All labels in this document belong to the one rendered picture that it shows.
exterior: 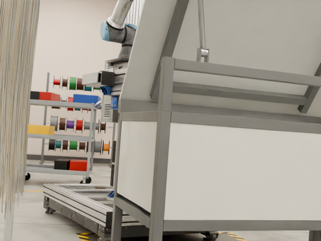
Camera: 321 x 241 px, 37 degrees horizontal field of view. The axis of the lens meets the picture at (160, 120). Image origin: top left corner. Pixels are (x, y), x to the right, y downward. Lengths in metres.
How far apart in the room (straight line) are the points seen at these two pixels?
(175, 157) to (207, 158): 0.13
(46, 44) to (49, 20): 0.48
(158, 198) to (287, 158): 0.57
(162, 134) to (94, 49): 7.85
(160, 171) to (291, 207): 0.59
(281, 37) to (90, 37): 7.39
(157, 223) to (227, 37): 0.97
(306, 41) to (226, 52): 0.42
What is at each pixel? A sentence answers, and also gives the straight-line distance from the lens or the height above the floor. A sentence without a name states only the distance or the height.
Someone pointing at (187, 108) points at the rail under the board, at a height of 0.85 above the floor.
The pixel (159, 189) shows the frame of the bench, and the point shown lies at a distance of 1.75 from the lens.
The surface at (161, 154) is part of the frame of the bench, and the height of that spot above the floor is 0.64.
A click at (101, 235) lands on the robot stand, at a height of 0.08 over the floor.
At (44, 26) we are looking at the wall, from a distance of 9.61.
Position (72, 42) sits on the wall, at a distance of 9.54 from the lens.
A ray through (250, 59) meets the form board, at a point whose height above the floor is 1.11.
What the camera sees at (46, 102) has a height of 0.96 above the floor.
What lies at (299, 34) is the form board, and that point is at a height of 1.24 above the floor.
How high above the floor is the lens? 0.73
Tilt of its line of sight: 1 degrees up
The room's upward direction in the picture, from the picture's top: 4 degrees clockwise
